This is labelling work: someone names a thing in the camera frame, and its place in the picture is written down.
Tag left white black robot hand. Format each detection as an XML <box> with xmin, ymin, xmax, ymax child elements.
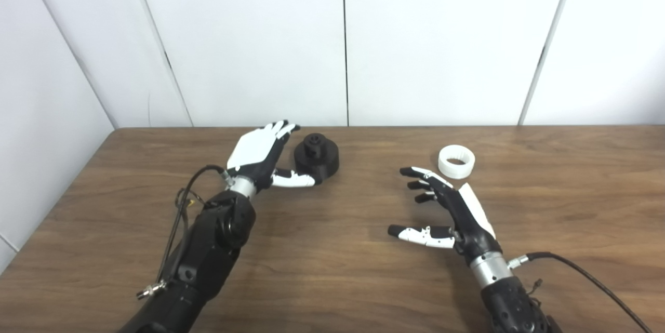
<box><xmin>227</xmin><ymin>120</ymin><xmax>323</xmax><ymax>191</ymax></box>

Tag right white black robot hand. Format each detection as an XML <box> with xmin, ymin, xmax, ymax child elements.
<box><xmin>388</xmin><ymin>166</ymin><xmax>503</xmax><ymax>266</ymax></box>

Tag white toothed plastic ring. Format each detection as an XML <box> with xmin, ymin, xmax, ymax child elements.
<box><xmin>438</xmin><ymin>144</ymin><xmax>476</xmax><ymax>179</ymax></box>

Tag round black plastic part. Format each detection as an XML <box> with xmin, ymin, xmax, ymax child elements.
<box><xmin>294</xmin><ymin>134</ymin><xmax>340</xmax><ymax>184</ymax></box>

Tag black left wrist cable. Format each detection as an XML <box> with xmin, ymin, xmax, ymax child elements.
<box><xmin>136</xmin><ymin>165</ymin><xmax>232</xmax><ymax>301</ymax></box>

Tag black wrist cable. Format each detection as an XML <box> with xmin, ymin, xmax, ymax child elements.
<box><xmin>508</xmin><ymin>251</ymin><xmax>653</xmax><ymax>333</ymax></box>
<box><xmin>136</xmin><ymin>165</ymin><xmax>232</xmax><ymax>301</ymax></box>

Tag thin left arm wires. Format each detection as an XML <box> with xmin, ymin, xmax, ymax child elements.
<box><xmin>176</xmin><ymin>189</ymin><xmax>204</xmax><ymax>217</ymax></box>

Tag thin arm wires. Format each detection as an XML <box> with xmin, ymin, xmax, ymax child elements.
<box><xmin>176</xmin><ymin>189</ymin><xmax>204</xmax><ymax>217</ymax></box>
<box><xmin>525</xmin><ymin>278</ymin><xmax>544</xmax><ymax>303</ymax></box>

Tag thin right arm wires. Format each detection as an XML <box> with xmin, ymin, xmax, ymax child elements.
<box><xmin>525</xmin><ymin>278</ymin><xmax>544</xmax><ymax>303</ymax></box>

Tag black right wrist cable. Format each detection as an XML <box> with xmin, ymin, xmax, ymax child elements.
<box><xmin>508</xmin><ymin>251</ymin><xmax>653</xmax><ymax>333</ymax></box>

